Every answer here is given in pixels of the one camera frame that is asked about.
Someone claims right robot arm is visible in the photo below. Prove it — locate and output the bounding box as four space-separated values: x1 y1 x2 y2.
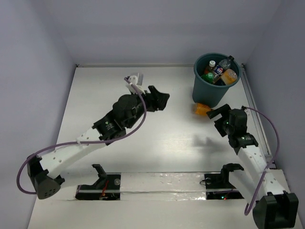
202 104 299 229

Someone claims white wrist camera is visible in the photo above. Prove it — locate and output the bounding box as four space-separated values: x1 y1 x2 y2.
124 73 145 94
241 106 251 116

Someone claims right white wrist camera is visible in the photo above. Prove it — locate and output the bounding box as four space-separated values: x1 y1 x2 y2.
241 106 251 116

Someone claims orange bottle blue label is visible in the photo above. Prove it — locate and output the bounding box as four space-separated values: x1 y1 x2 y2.
216 69 238 86

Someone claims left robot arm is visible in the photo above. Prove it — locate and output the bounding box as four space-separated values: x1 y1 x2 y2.
26 83 170 199

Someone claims green plastic bottle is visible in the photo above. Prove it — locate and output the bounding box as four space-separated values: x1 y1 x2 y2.
202 73 218 84

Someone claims clear pepsi bottle black cap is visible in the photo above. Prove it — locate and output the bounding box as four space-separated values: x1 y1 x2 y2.
213 56 234 75

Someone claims dark teal plastic bin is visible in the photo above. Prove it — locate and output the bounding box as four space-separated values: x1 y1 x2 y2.
193 53 240 108

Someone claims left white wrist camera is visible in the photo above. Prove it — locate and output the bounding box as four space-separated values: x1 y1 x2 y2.
124 73 145 94

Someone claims small orange bottle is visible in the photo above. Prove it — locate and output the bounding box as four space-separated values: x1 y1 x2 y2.
193 103 213 116

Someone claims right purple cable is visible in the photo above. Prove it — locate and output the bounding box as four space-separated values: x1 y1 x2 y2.
244 107 280 216

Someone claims tall orange drink bottle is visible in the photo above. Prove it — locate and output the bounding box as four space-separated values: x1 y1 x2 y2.
204 60 216 75

